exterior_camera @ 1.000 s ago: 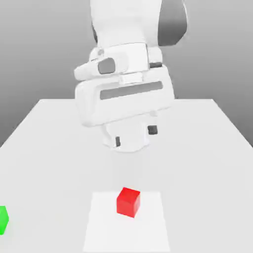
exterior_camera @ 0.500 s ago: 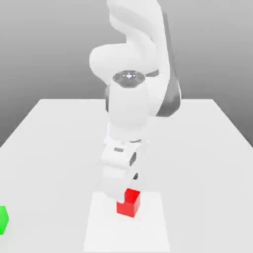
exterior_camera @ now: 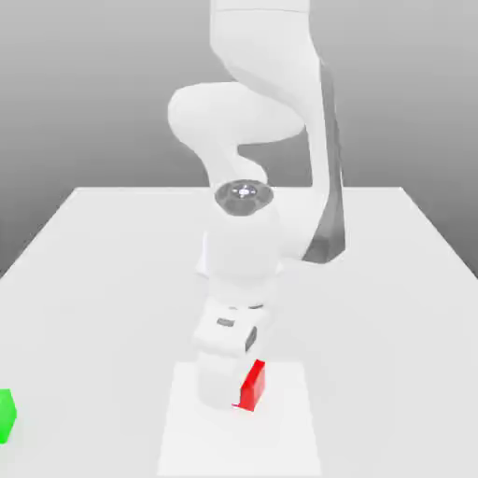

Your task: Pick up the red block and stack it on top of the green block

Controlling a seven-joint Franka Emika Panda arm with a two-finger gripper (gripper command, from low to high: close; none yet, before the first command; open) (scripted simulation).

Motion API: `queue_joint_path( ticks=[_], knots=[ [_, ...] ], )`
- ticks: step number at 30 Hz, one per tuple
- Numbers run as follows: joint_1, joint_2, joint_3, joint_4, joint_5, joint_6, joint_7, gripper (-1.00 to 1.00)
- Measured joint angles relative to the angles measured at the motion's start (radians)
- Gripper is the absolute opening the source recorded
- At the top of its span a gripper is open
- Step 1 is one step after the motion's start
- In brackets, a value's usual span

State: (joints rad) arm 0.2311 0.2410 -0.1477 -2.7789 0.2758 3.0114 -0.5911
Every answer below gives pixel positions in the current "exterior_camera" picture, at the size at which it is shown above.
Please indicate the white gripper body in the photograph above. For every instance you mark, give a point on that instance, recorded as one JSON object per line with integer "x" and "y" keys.
{"x": 218, "y": 377}

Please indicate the small red cube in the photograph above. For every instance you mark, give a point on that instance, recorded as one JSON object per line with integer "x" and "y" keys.
{"x": 254, "y": 388}

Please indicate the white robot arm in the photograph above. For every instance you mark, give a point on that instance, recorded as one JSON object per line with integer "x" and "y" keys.
{"x": 246, "y": 112}

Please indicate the small green cube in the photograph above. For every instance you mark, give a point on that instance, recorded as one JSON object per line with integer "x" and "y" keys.
{"x": 5, "y": 414}

